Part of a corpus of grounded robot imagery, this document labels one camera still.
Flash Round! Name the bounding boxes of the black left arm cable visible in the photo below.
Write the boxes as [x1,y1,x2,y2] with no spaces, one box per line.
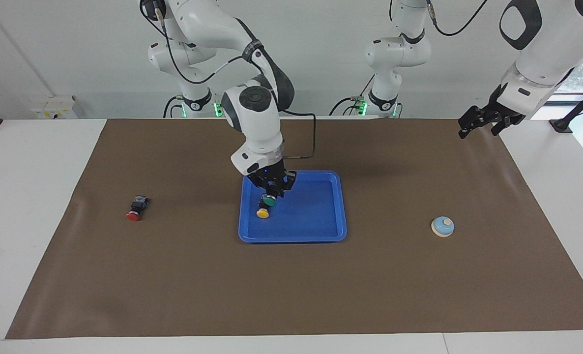
[389,0,487,36]

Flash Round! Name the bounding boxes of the black stand with base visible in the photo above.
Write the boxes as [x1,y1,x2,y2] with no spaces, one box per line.
[549,79,583,133]

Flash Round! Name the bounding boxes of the black base cable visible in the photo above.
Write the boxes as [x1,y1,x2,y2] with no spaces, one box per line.
[163,95,186,119]
[328,74,376,117]

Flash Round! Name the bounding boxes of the red push button switch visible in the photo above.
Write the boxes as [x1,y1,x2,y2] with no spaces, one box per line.
[126,195,149,222]

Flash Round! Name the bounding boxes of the brown table mat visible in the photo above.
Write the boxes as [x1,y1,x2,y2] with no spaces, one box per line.
[5,118,583,340]

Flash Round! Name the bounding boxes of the white wall socket box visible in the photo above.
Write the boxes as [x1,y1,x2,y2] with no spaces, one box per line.
[30,95,78,119]

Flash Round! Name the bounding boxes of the blue plastic tray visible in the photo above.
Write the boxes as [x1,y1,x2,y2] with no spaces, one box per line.
[238,170,348,244]

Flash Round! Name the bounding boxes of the light blue call bell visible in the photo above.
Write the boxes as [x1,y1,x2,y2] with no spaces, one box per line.
[431,216,455,238]

